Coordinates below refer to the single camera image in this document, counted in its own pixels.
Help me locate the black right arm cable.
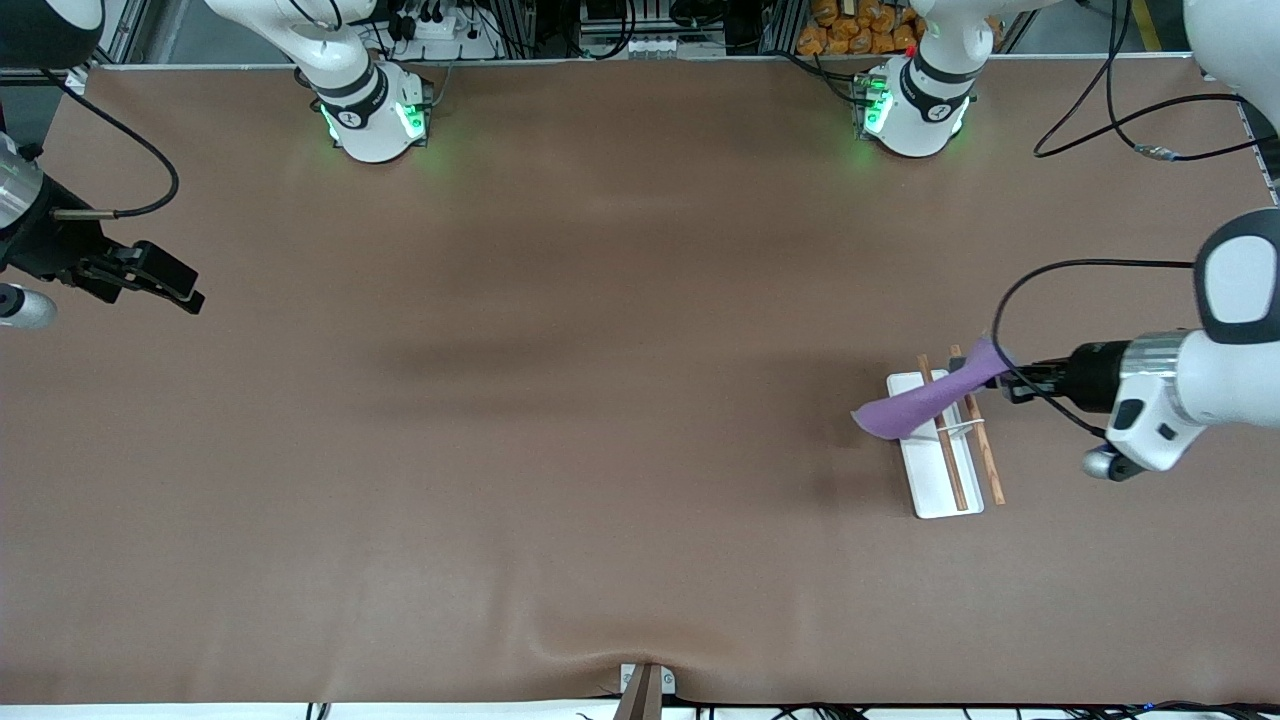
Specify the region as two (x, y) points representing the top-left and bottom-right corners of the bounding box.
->
(38, 66), (182, 221)

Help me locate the white bracket with brown strap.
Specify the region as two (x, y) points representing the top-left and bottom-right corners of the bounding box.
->
(613, 662), (678, 720)

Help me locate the purple towel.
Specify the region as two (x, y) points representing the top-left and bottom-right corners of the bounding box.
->
(849, 337), (1022, 443)

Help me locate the white power strip with plugs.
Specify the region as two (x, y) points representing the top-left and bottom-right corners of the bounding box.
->
(392, 5), (498, 45)

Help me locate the white rack with wooden rods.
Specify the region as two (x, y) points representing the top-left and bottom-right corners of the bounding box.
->
(886, 345), (1007, 520)

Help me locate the brown table mat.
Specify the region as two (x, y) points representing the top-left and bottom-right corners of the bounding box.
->
(0, 55), (1280, 707)

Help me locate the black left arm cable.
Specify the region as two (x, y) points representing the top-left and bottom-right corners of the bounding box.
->
(989, 258), (1198, 441)

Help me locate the bag of orange items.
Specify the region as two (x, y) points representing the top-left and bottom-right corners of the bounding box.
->
(797, 0), (1006, 57)

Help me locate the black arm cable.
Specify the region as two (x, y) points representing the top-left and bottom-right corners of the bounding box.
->
(38, 66), (182, 221)
(989, 258), (1198, 441)

